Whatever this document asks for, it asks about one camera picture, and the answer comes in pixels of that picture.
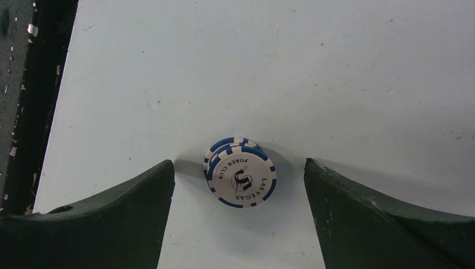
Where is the white poker chip front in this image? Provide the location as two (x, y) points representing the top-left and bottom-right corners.
(207, 145), (277, 208)

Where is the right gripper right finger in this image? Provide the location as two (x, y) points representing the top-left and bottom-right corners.
(304, 158), (474, 268)

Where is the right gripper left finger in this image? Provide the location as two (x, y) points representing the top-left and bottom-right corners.
(1, 160), (175, 268)

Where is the white blue poker chip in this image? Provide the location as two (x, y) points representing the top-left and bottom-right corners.
(203, 136), (263, 180)

